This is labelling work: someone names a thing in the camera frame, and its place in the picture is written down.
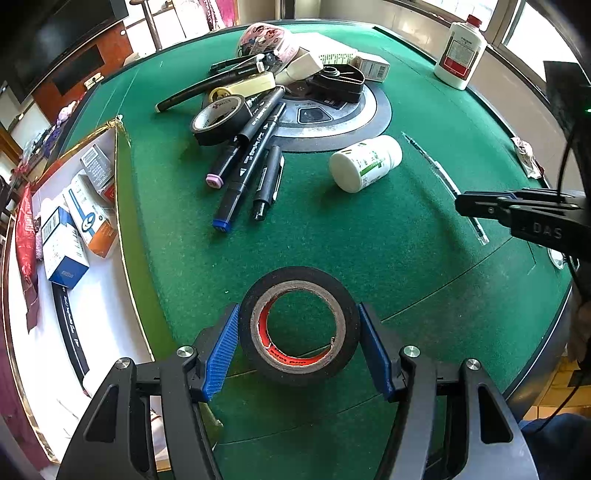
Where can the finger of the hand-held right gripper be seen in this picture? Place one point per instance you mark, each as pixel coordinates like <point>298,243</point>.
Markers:
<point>485,200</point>
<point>489,214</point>

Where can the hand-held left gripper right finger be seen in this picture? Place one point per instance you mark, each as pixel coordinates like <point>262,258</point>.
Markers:
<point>376,355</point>

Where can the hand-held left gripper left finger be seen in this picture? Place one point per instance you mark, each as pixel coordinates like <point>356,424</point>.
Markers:
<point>221,350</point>

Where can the black tape roll red core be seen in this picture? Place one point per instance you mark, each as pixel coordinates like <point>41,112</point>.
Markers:
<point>300,274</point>

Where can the gold cardboard box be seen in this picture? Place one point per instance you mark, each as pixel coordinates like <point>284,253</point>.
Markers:
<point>115,323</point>

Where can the white pill bottle green label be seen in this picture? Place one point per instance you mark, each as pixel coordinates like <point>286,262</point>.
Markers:
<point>355,168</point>

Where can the long black marker white print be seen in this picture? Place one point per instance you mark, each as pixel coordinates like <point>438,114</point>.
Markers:
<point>68,332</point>

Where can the black marker blue cap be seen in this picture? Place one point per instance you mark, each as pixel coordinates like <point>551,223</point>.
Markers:
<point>244,177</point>

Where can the black plastic wheel part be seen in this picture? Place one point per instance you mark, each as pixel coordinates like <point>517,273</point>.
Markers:
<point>337,85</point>

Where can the blue white barcode box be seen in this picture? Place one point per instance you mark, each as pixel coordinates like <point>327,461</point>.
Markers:
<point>60,249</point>

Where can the black marker pink cap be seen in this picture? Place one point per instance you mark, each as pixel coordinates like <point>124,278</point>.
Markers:
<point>231,157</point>

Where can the black tape roll white core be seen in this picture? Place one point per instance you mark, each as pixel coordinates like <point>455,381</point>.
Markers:
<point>217,136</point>

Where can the large red snack bag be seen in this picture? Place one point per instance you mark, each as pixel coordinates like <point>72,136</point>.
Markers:
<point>25,240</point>

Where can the white tapered tube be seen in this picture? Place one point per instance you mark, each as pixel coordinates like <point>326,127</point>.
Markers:
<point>300,67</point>

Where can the cream plastic case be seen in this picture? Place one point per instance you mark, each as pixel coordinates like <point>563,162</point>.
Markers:
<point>249,85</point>

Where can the slim black pen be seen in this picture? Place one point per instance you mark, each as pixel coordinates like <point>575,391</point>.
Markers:
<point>194,88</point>
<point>231,64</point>

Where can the clear ballpoint pen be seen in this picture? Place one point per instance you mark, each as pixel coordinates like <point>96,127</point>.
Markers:
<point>438,173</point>

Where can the small white red snack packet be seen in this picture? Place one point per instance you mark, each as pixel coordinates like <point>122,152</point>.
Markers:
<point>528,159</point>

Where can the white liquor bottle red cap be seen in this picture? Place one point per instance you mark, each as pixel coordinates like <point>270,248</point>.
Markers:
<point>459,55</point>

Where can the round table control panel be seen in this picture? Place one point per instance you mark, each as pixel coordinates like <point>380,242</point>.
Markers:
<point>351,120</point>

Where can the window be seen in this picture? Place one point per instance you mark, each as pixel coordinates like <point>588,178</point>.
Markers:
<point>535,41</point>

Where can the small white cardboard box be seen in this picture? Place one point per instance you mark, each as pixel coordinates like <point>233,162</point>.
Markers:
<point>374,69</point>

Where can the short black marker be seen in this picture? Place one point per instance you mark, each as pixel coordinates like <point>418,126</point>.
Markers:
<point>270,175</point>

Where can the white blue orange medicine box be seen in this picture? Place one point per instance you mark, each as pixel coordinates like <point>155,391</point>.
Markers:
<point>87,217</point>

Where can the person's blue trousers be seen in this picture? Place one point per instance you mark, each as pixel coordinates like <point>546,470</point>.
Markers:
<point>563,447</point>

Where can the beige cardboard box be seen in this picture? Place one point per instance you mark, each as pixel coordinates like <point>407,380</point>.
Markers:
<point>332,55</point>

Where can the small silver black trinket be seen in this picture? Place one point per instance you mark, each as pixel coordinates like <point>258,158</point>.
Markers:
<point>261,64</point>

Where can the pink printed pouch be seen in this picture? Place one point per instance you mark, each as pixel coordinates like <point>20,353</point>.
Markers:
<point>268,39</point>

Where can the dark red cloth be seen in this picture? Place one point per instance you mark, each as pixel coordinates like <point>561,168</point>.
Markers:
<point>217,11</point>

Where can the wooden chair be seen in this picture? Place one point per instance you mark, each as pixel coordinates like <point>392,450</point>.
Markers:
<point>150,23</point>

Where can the black television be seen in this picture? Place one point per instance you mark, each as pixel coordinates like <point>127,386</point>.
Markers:
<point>60,37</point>

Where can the black rectangular wall panel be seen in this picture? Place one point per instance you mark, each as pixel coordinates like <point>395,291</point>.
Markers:
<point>78,69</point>

